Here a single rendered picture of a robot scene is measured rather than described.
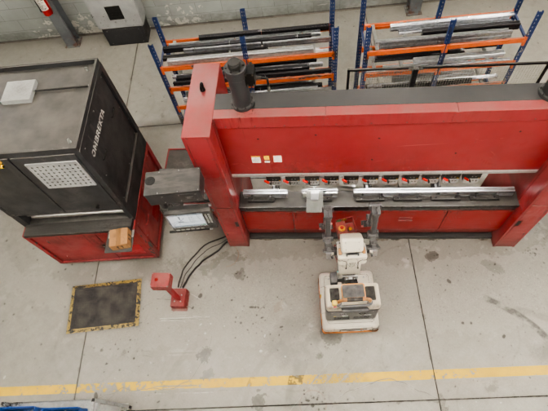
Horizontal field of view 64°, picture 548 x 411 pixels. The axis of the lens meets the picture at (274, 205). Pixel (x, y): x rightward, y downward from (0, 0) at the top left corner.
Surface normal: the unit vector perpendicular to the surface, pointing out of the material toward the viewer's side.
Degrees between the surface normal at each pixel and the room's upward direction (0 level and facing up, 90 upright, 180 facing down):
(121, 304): 0
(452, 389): 0
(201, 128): 0
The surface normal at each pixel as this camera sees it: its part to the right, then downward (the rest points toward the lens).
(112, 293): -0.09, -0.47
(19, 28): 0.03, 0.88
